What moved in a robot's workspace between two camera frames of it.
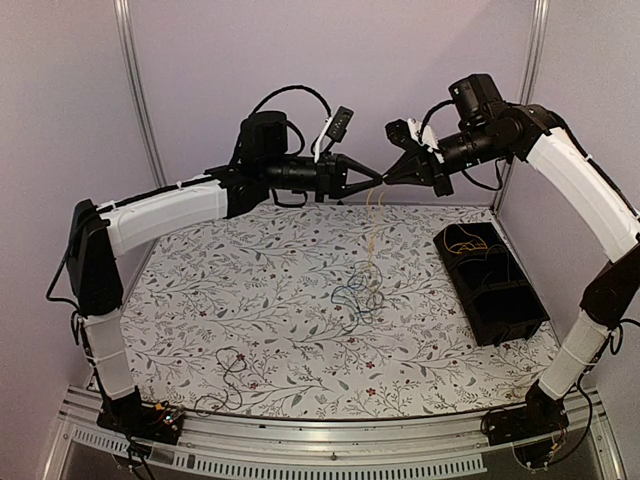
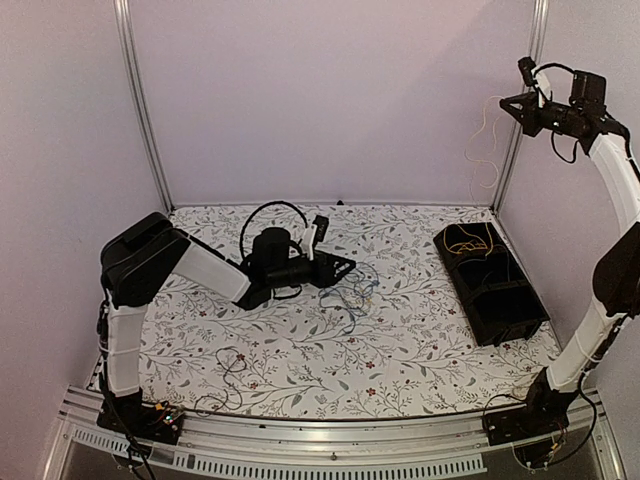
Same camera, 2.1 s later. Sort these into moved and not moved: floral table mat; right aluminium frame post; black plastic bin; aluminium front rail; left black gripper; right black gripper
Moved: left black gripper; right black gripper
Not moved: aluminium front rail; right aluminium frame post; black plastic bin; floral table mat
